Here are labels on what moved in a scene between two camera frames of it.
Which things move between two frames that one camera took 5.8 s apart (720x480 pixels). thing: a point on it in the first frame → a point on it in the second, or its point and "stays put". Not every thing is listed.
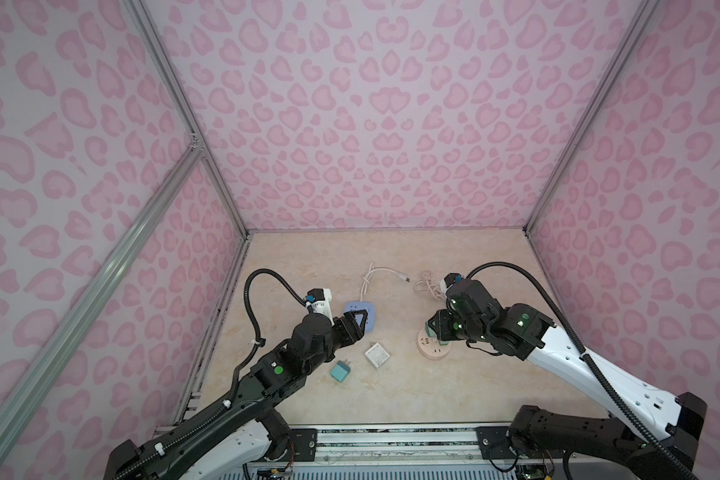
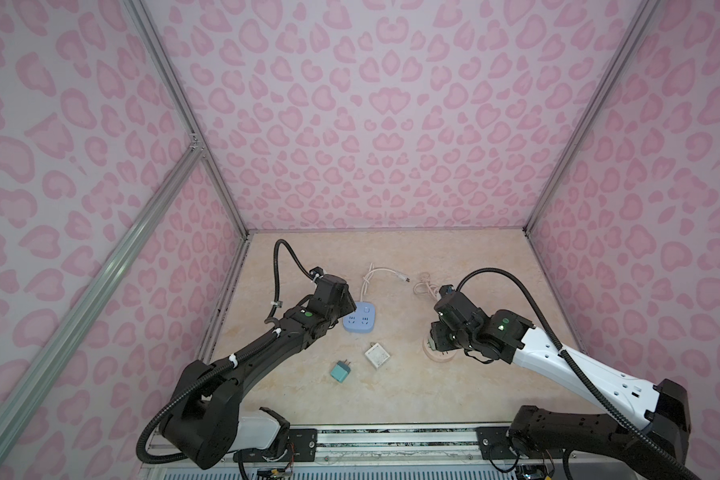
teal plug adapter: [340, 370] stays put
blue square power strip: [368, 307] stays put
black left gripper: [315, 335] → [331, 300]
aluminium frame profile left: [196, 153] stays put
